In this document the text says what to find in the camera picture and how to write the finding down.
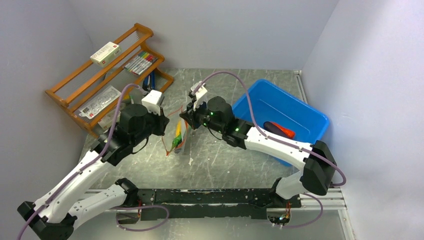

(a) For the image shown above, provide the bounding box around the blue black stapler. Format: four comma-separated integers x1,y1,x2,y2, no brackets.
142,71,156,92

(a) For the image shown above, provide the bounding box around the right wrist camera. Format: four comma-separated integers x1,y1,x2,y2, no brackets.
190,81,208,111

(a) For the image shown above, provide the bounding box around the green chili pepper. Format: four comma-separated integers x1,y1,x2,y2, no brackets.
172,133,183,150

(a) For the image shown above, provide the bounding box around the pack of colour markers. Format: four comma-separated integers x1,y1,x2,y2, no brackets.
124,51,158,76

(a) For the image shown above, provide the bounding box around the clear packaged ruler set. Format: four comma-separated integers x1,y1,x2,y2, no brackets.
78,85,121,120

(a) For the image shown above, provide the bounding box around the red chili pepper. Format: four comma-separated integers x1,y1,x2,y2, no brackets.
273,122,296,139

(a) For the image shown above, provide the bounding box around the wooden shelf rack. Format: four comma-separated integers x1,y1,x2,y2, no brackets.
45,23,174,137

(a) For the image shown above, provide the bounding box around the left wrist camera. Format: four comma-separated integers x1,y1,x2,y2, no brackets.
141,90,164,116

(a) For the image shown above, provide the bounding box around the blue plastic bin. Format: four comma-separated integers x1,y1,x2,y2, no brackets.
232,79,330,170

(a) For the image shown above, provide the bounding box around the white staple box on top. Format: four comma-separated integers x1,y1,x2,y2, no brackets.
90,41,122,68

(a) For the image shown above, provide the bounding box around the purple eggplant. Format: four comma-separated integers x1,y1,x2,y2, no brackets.
263,121,283,134

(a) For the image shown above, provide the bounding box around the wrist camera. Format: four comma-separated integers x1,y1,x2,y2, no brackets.
190,81,208,111
141,90,164,116

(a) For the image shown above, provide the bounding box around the clear zip top bag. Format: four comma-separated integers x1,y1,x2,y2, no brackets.
161,105,190,157

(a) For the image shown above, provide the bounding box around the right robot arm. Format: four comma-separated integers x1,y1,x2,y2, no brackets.
180,96,337,207

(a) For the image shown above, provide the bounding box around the yellow banana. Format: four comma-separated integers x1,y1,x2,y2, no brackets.
175,120,182,137

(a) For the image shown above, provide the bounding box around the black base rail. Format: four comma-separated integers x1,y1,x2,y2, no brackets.
122,188,301,221

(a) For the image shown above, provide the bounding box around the green staple box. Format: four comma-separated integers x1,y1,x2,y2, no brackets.
97,111,115,130

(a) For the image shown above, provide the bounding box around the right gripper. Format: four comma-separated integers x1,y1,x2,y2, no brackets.
180,97,225,134

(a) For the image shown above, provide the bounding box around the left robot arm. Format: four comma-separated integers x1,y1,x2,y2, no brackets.
17,103,169,240

